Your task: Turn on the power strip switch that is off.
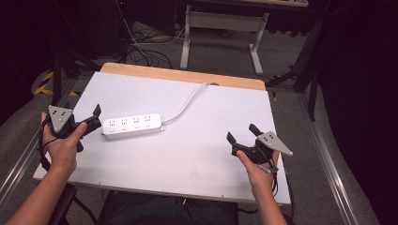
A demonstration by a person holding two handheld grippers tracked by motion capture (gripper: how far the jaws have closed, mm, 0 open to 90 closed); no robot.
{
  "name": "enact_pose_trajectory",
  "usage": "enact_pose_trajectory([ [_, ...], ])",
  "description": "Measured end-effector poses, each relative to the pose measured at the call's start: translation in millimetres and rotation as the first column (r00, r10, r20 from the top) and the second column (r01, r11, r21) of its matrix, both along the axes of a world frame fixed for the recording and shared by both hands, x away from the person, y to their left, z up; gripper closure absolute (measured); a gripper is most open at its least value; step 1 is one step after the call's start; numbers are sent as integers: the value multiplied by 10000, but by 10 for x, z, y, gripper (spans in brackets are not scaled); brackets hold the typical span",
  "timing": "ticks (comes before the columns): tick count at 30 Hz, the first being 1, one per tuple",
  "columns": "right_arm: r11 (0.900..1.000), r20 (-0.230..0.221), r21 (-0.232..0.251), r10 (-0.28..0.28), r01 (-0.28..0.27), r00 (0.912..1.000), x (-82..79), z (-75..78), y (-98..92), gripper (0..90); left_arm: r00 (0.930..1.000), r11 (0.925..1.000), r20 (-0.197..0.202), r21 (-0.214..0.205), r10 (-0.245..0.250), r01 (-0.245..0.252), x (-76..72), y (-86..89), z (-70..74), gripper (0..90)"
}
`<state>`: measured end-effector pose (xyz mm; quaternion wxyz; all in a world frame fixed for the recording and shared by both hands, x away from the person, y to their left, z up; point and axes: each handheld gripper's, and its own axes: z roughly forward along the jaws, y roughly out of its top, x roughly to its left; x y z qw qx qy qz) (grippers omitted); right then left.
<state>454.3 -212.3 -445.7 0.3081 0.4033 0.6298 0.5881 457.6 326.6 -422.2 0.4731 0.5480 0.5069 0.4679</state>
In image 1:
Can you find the white power strip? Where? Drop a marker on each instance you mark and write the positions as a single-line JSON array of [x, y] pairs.
[[133, 125]]

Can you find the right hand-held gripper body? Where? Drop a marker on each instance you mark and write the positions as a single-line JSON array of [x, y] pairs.
[[272, 142]]

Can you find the person's dark clothed lap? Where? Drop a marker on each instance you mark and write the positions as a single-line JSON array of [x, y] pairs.
[[165, 211]]

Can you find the person's left hand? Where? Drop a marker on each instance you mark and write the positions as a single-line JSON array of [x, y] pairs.
[[64, 150]]

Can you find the dark curtain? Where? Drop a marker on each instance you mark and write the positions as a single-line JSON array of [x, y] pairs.
[[363, 93]]

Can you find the white metal desk frame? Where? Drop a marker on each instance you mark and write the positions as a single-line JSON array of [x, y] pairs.
[[220, 21]]

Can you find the black metal stand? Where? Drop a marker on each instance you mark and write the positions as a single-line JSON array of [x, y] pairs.
[[57, 72]]

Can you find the black tripod stand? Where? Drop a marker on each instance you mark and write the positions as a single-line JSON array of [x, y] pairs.
[[308, 72]]

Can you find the yellow black floor tape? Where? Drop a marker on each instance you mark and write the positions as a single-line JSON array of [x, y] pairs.
[[47, 84]]

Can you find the silver metal floor rail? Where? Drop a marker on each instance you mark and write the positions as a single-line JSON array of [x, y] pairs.
[[18, 170], [328, 162]]

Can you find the person's right hand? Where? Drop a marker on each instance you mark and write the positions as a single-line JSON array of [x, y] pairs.
[[261, 176]]

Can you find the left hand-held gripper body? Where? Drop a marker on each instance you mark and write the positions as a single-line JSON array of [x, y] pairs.
[[60, 118]]

